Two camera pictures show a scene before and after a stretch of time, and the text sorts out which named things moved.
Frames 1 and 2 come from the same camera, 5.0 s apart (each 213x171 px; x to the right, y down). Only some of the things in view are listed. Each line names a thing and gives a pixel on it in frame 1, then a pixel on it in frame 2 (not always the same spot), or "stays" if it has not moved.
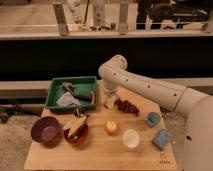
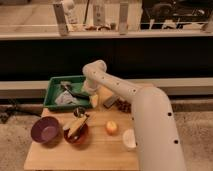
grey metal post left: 61,19 stays
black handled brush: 69,87 stays
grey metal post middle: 99,15 stays
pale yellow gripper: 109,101 to 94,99
